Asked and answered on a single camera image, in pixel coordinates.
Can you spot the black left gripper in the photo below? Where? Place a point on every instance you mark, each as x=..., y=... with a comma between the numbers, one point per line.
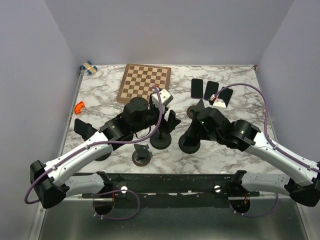
x=170, y=125

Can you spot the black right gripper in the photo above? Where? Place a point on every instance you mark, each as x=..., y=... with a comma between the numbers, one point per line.
x=195, y=121

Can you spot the black phone with purple edge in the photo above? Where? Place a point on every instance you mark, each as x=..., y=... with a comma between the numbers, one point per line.
x=197, y=88

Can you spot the blue-edged black phone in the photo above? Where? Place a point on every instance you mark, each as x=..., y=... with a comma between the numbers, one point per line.
x=212, y=88

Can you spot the teal-edged phone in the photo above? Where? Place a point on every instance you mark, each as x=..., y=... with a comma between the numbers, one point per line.
x=192, y=136

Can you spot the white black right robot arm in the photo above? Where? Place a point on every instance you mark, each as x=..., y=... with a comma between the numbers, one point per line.
x=300, y=178

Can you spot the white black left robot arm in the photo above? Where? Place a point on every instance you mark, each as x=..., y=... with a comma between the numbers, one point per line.
x=56, y=179

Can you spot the black right round-base stand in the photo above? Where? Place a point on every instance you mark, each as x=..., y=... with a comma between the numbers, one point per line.
x=186, y=149

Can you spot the brown-base far phone stand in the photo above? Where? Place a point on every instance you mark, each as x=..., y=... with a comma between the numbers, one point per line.
x=195, y=108

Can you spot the brown-base phone stand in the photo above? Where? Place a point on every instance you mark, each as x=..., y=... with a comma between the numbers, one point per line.
x=195, y=108
x=142, y=155

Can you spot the black tall round-base phone stand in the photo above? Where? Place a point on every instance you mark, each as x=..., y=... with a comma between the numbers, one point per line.
x=160, y=140

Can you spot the brown-base near phone stand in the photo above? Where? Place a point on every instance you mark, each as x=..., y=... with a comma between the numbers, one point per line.
x=142, y=155

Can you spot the black left round-base stand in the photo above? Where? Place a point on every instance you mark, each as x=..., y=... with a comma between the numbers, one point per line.
x=102, y=158

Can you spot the wooden chessboard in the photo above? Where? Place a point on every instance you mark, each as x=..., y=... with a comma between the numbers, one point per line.
x=138, y=79

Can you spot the orange plastic piece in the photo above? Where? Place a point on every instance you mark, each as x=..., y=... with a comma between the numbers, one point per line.
x=79, y=107

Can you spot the blue wheeled wooden toy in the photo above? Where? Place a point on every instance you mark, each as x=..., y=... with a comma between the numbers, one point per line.
x=89, y=68

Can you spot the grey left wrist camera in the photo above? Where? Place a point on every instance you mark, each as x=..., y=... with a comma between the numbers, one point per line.
x=165, y=97

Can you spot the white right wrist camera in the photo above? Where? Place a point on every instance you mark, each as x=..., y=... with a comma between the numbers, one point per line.
x=217, y=103

